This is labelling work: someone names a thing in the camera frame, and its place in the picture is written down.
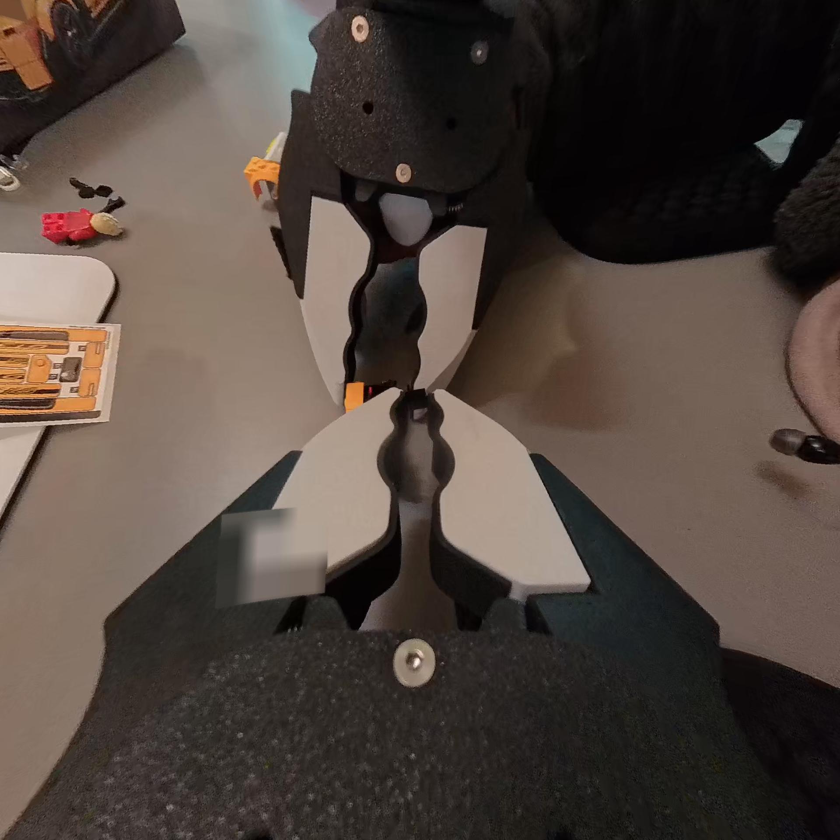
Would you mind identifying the orange black lego car section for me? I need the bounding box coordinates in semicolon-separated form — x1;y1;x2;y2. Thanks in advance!
343;377;401;414

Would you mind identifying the person's right forearm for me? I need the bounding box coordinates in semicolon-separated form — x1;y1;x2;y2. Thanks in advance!
518;0;840;263

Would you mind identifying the dark jacket cord end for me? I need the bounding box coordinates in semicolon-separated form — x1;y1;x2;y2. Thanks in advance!
769;428;840;466

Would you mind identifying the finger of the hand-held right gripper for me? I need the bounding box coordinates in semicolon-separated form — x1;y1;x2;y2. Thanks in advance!
413;222;489;391
298;194;376;408

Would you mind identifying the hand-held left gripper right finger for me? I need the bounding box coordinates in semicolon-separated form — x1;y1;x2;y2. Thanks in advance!
428;390;593;614

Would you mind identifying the orange sticker sheet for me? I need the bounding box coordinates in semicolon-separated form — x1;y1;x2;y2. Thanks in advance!
0;322;122;427

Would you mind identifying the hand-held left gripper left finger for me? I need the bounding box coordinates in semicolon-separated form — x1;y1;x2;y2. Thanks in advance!
271;387;403;614

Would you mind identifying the black lego car chassis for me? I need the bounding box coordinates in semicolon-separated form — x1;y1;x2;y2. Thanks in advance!
243;131;294;280

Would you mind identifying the white rounded board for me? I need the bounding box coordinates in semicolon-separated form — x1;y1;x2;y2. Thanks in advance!
0;252;118;519

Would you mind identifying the red lego minifigure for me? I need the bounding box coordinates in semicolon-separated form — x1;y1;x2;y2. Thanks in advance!
41;208;126;245

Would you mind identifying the lego set box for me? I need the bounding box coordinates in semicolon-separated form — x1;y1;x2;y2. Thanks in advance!
0;0;186;153

